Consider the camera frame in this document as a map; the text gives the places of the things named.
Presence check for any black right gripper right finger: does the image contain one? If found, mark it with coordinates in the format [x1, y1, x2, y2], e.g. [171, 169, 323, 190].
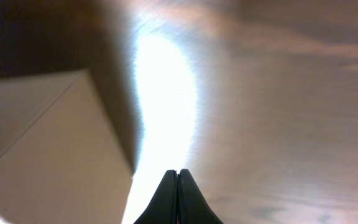
[177, 169, 223, 224]

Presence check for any cardboard box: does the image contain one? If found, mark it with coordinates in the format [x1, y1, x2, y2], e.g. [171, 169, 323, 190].
[0, 70, 132, 223]

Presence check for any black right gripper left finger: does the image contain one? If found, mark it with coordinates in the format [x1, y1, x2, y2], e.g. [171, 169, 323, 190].
[134, 170, 178, 224]

